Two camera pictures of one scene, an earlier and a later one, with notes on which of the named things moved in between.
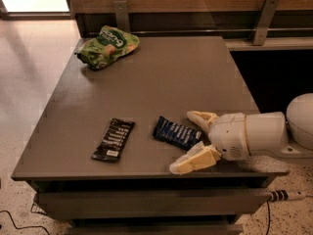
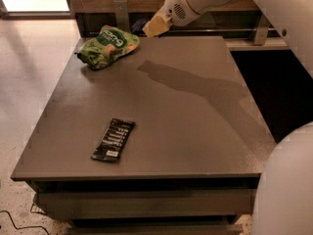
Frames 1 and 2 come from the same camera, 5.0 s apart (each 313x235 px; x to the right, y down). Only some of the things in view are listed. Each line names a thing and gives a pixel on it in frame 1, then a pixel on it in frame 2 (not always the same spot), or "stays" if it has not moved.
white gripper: [229, 136] → [175, 4]
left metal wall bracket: [121, 15] stays
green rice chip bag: [101, 51] stays
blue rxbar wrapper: [179, 135] → [139, 24]
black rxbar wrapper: [113, 140] stays
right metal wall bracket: [267, 15] stays
